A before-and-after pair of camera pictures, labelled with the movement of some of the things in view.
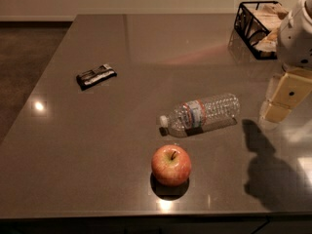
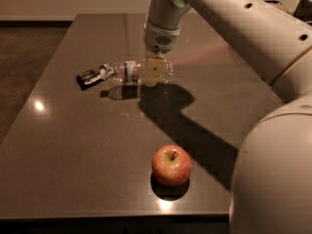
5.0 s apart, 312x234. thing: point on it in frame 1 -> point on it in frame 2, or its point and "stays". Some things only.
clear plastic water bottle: x=200 y=116 -> x=133 y=72
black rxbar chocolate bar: x=96 y=76 stays
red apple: x=172 y=165 stays
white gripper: x=294 y=41 -> x=160 y=38
